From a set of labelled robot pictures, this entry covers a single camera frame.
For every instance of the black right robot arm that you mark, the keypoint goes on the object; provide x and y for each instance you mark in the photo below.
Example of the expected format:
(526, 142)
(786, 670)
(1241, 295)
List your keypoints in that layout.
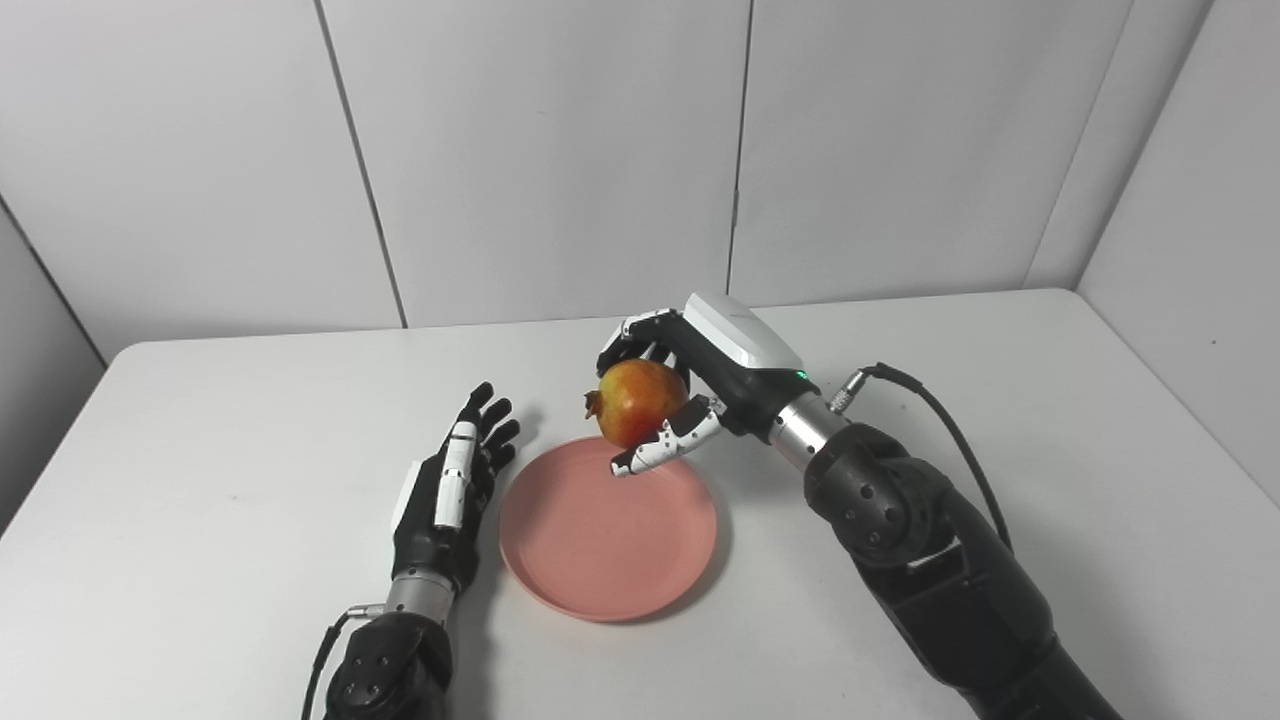
(940, 570)

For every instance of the pink round plate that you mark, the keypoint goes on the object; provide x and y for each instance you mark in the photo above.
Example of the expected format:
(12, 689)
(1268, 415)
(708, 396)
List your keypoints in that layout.
(600, 545)

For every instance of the red yellow pomegranate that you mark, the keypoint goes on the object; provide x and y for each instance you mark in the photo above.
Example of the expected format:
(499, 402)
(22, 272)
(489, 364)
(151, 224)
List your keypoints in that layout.
(640, 400)

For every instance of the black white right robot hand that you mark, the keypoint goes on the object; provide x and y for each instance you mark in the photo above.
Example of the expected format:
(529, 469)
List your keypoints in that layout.
(745, 375)

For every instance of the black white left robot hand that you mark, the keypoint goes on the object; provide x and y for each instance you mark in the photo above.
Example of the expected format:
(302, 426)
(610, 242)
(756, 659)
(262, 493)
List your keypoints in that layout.
(425, 550)

